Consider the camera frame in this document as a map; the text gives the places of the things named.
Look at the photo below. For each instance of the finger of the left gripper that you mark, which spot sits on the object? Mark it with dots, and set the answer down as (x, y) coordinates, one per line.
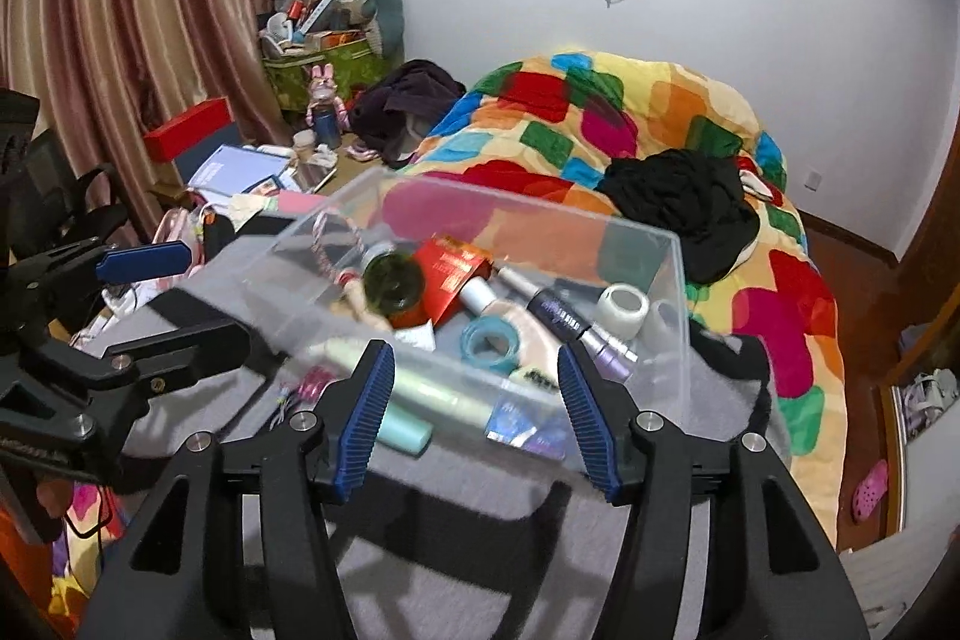
(83, 269)
(175, 360)

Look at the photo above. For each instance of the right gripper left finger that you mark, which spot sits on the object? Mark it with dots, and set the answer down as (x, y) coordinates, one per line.
(356, 409)

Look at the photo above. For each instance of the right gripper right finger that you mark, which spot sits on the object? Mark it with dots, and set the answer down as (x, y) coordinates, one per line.
(600, 412)

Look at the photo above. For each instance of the mint green tube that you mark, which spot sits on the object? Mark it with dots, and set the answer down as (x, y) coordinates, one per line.
(404, 432)

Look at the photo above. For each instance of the long pale green tube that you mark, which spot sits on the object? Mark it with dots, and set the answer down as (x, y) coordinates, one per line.
(409, 386)

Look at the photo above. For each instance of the blue white card pack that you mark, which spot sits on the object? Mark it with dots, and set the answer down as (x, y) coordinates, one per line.
(527, 429)

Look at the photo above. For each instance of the beige cosmetic tube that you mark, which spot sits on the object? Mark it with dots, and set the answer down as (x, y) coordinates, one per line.
(538, 346)

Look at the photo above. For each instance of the beige red-capped tube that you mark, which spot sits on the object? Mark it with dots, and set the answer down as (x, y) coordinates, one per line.
(353, 293)

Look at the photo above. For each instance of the blue tape roll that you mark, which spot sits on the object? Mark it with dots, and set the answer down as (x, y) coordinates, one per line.
(492, 344)

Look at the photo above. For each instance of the olive green small box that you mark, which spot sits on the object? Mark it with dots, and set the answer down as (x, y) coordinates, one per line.
(534, 377)

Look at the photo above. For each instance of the purple mascara tube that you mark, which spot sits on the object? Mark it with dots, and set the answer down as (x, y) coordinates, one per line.
(612, 357)

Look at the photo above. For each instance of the white tape roll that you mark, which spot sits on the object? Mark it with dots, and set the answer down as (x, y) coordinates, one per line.
(621, 310)

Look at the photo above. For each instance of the amber jar green lid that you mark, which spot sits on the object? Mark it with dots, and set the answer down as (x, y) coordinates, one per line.
(393, 284)

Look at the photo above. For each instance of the grey black blanket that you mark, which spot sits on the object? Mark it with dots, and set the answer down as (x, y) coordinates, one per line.
(446, 545)

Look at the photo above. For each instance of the clear plastic storage box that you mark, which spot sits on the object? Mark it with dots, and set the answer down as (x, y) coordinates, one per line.
(292, 288)

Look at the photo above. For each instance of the red foil packet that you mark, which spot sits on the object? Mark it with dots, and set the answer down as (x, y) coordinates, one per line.
(448, 265)

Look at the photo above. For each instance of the red flat box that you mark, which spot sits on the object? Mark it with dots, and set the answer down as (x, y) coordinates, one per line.
(186, 130)

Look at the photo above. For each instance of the blue white booklet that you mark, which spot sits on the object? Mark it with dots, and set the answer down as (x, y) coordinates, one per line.
(230, 170)

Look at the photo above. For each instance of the pink flat box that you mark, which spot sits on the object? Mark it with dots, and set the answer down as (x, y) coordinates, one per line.
(292, 202)

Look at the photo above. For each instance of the black clothing on bed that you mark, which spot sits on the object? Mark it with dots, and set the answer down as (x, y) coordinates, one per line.
(697, 197)

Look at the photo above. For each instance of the pink croc shoe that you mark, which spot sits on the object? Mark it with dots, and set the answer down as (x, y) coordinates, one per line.
(870, 491)

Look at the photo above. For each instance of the colorful patchwork quilt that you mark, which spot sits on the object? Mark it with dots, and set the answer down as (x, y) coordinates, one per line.
(654, 145)

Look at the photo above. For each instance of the striped brown curtain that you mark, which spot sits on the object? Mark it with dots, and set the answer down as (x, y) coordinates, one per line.
(142, 25)

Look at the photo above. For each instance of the dark purple clothes pile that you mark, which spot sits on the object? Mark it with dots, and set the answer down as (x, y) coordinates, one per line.
(396, 114)

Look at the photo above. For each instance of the pink bunny water bottle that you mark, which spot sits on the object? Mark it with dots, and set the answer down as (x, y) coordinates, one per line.
(326, 114)

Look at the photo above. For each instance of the grey neck pillow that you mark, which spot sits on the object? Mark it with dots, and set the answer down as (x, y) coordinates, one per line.
(381, 20)

